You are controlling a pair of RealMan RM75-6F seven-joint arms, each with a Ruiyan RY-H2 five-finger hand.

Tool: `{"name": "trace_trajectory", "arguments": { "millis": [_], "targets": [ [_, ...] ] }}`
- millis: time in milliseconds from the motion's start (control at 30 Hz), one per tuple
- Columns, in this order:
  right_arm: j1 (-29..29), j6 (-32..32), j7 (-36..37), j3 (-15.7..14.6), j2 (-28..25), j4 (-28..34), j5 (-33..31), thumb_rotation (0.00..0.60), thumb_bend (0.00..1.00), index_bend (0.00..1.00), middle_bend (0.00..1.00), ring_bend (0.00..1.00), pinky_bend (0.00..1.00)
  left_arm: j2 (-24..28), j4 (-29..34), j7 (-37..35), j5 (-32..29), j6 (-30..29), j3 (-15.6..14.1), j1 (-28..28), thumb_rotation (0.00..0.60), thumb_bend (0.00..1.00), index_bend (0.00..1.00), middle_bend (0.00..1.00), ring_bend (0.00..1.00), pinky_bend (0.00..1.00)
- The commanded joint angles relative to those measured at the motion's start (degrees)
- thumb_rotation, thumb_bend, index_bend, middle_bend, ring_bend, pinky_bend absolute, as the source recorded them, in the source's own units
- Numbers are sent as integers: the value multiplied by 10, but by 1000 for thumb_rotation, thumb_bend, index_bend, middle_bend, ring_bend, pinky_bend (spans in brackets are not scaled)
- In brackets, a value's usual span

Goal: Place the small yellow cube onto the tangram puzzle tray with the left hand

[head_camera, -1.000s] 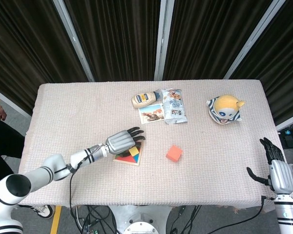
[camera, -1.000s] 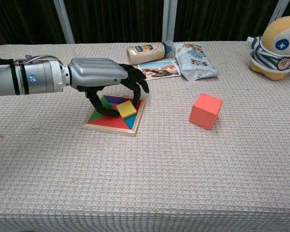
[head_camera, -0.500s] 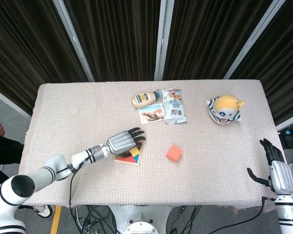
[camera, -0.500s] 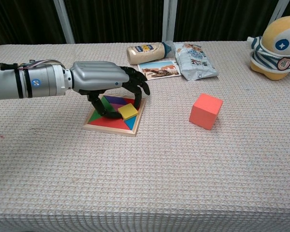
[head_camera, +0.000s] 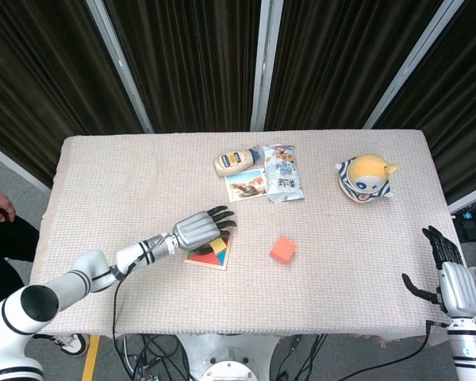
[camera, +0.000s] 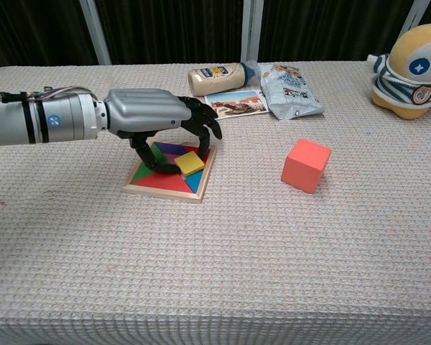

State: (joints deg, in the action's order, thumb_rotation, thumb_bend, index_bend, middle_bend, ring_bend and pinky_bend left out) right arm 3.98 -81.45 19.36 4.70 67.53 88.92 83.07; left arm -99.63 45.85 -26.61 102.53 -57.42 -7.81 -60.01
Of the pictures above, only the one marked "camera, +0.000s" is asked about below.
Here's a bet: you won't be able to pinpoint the wooden tangram tray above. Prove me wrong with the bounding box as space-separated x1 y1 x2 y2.
123 139 218 204

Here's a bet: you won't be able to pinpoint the yellow plush toy striped shirt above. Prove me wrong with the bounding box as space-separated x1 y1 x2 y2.
366 22 431 120

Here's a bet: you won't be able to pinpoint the beige woven tablecloth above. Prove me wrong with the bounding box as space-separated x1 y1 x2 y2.
0 60 431 345

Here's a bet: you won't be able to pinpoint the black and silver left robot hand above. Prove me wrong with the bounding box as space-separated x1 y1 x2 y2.
103 88 223 176

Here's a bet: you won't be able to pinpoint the yellow square wooden piece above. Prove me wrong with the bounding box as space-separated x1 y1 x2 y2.
174 151 205 176

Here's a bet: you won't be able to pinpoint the mayonnaise bottle with blue cap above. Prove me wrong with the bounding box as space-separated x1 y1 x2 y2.
187 60 259 97

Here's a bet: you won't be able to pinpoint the coral orange cube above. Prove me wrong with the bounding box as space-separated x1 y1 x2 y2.
280 138 333 195

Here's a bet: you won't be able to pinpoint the photo postcard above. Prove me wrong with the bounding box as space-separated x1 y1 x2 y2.
204 89 271 121

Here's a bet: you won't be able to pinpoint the large coral triangle tangram piece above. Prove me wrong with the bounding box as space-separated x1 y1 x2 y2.
131 170 195 193

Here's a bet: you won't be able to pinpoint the dark green curtain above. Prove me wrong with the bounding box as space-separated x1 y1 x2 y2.
0 0 431 75

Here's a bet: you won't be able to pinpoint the white frame post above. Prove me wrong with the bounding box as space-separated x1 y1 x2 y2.
398 0 431 40
239 0 265 64
78 0 112 66

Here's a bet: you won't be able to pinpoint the purple parallelogram tangram piece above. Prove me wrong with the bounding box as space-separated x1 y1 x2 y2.
154 141 188 156

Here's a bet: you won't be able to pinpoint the green triangle tangram piece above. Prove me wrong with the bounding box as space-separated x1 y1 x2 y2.
131 142 168 183

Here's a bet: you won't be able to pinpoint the thin coloured arm cables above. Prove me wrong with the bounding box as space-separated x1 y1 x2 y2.
0 85 98 104

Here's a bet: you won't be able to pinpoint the light blue snack bag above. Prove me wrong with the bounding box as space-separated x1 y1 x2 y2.
257 63 325 121

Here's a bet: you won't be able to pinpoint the blue triangle tangram piece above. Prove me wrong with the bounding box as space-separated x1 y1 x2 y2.
182 170 204 193

